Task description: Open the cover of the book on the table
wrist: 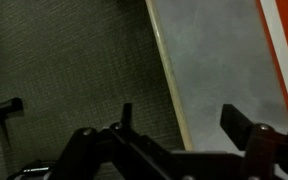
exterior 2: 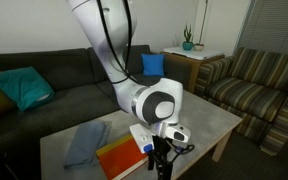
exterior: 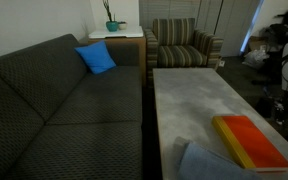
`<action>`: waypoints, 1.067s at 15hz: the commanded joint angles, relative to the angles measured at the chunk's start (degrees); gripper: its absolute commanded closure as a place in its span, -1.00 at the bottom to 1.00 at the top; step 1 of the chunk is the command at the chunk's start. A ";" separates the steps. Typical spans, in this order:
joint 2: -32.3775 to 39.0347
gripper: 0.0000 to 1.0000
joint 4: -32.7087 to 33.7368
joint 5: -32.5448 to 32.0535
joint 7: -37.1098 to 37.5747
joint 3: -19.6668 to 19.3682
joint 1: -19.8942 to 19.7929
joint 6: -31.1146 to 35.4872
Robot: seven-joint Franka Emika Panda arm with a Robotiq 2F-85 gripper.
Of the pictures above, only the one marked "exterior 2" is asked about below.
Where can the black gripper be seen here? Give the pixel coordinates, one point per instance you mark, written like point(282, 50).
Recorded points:
point(157, 158)

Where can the orange book with yellow spine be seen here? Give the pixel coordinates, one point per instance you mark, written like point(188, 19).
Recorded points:
point(120, 158)

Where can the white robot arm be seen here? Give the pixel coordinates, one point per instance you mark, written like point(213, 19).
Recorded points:
point(109, 27)

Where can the grey coffee table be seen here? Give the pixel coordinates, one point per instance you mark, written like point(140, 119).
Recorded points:
point(210, 128)

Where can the folded blue-grey cloth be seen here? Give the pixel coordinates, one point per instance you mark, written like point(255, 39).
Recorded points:
point(89, 137)

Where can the blue cushion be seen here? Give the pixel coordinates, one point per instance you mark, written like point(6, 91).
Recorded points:
point(153, 65)

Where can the wooden side table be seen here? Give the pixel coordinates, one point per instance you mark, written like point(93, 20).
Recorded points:
point(195, 66)

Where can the dark grey fabric sofa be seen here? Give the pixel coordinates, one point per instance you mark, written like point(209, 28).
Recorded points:
point(79, 90)

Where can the white board on side table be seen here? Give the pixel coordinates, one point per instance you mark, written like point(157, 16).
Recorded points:
point(193, 54)

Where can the plant in teal pot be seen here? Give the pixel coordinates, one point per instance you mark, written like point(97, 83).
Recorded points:
point(187, 45)

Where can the small white plant pot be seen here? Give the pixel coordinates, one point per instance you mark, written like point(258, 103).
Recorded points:
point(199, 47)

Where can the striped armchair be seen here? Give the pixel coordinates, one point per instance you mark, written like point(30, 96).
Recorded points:
point(252, 84)

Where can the teal cushion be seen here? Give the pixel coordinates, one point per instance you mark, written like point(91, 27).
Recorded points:
point(22, 87)

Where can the window blinds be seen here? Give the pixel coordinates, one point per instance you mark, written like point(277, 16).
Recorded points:
point(266, 26)

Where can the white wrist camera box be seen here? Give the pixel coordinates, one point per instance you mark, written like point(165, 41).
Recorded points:
point(142, 138)

